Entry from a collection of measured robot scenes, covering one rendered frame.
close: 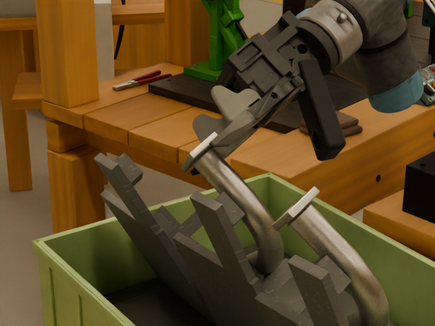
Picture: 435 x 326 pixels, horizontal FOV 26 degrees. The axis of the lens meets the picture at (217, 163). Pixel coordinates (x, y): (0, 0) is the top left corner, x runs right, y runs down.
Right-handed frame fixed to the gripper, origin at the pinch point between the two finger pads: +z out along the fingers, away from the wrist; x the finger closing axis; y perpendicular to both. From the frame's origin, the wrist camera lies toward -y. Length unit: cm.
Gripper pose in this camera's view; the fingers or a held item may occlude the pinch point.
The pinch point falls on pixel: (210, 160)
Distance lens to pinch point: 105.2
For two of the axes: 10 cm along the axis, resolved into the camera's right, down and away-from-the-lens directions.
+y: -6.8, -7.3, 0.7
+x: 2.2, -3.0, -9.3
